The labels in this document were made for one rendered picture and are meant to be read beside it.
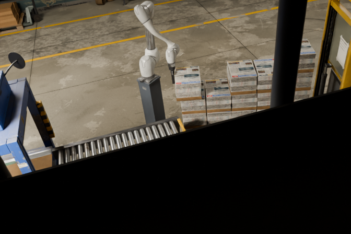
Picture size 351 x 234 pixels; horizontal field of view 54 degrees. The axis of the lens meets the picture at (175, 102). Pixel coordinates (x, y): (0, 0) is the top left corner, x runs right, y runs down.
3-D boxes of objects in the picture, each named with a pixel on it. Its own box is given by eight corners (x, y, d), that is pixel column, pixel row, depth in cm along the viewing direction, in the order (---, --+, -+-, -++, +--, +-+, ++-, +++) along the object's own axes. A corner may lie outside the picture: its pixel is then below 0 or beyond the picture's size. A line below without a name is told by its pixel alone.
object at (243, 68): (226, 61, 402) (226, 61, 402) (251, 59, 401) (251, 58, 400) (231, 78, 373) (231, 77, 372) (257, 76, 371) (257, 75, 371)
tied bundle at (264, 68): (252, 75, 415) (252, 59, 401) (276, 74, 412) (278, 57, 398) (256, 94, 384) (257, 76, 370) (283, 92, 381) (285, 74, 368)
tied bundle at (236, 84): (226, 78, 417) (226, 61, 403) (250, 75, 415) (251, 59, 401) (230, 95, 386) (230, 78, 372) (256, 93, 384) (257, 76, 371)
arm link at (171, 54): (174, 63, 378) (177, 58, 388) (173, 51, 369) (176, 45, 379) (165, 63, 381) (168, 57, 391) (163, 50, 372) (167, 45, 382)
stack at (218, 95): (185, 131, 470) (180, 80, 421) (272, 126, 461) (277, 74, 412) (185, 151, 439) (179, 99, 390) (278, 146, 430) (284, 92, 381)
